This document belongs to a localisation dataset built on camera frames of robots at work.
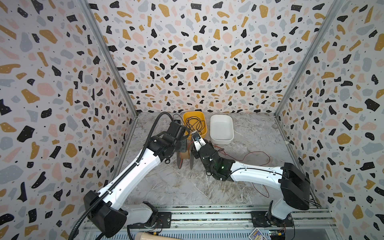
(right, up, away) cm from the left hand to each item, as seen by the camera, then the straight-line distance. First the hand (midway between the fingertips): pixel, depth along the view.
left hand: (182, 140), depth 75 cm
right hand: (+6, +2, 0) cm, 7 cm away
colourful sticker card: (+35, -43, -6) cm, 56 cm away
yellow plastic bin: (+9, +16, +39) cm, 43 cm away
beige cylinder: (-16, -44, -6) cm, 47 cm away
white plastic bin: (+25, +5, +36) cm, 44 cm away
